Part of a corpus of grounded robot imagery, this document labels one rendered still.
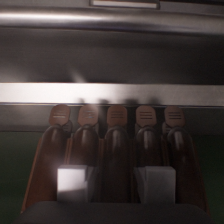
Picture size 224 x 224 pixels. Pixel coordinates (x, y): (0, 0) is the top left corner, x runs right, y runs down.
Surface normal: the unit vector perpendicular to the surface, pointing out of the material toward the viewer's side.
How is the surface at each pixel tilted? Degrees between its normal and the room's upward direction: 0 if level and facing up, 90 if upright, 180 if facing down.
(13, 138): 2
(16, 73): 90
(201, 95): 55
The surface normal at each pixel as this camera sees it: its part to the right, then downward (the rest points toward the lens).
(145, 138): -0.23, -0.71
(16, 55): -0.03, 0.69
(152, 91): -0.02, 0.15
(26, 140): 0.00, -0.72
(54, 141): 0.23, -0.70
